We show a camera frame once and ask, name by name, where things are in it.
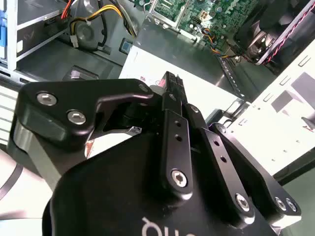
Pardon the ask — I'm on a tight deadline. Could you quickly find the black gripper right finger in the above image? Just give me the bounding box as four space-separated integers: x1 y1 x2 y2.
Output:
176 73 303 229

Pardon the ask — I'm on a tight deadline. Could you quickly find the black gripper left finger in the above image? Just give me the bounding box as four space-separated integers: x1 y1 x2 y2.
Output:
9 71 194 197

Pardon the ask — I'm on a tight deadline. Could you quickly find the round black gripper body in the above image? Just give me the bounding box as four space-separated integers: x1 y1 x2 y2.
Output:
41 132 282 236

